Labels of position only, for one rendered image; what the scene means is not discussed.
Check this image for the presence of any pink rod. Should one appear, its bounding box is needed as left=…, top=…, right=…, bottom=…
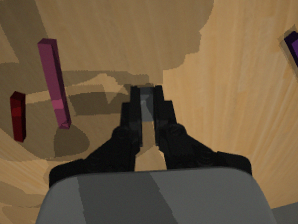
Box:
left=37, top=38, right=72, bottom=129

